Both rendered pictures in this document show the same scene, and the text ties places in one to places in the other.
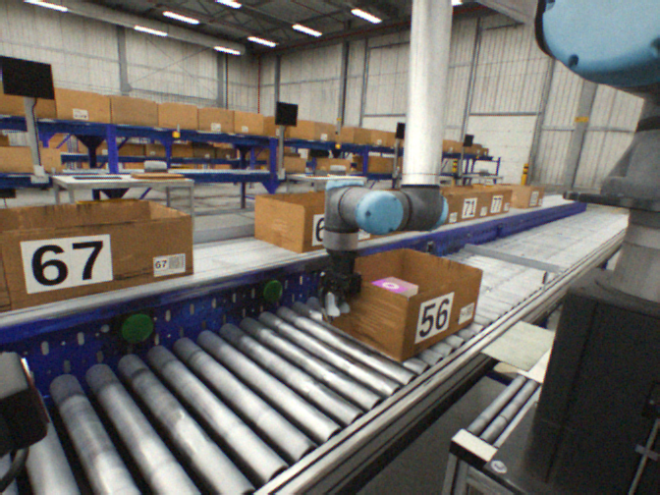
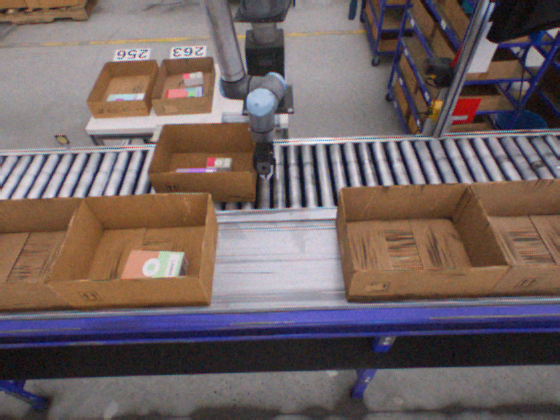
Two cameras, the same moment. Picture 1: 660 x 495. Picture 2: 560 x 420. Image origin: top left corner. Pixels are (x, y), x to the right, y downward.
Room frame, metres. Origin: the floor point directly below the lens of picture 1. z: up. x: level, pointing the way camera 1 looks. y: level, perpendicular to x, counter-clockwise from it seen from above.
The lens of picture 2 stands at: (1.61, 0.79, 1.88)
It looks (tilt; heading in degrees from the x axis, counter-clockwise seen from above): 50 degrees down; 228
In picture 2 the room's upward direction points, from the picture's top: 3 degrees counter-clockwise
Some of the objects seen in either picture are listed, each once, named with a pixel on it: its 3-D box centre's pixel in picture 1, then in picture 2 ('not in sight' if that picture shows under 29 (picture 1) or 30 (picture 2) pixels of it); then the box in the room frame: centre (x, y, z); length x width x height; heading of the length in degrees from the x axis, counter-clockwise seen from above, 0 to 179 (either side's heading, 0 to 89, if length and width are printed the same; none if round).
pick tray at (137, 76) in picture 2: not in sight; (126, 87); (0.97, -1.03, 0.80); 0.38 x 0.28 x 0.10; 47
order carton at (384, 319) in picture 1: (403, 294); (208, 161); (1.05, -0.23, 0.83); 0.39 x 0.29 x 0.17; 134
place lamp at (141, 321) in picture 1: (137, 328); not in sight; (0.78, 0.43, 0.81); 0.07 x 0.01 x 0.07; 136
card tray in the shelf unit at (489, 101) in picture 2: not in sight; (460, 84); (-0.56, 0.11, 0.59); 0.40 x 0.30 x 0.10; 44
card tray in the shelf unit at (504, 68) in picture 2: not in sight; (471, 52); (-0.56, 0.10, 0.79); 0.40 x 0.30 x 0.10; 47
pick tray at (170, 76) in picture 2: not in sight; (185, 85); (0.74, -0.82, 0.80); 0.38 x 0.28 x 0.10; 48
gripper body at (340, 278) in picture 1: (340, 270); (264, 147); (0.91, -0.03, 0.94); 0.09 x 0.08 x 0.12; 46
